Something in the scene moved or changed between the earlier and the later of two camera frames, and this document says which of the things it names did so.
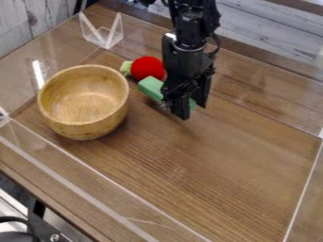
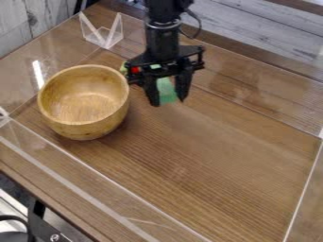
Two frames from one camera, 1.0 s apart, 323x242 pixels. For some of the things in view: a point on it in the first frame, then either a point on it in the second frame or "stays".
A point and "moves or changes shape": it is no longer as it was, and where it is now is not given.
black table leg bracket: (40, 229) stays
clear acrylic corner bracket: (103, 37) stays
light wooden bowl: (83, 99) stays
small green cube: (127, 67) stays
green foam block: (151, 86) moves or changes shape
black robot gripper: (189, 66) to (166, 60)
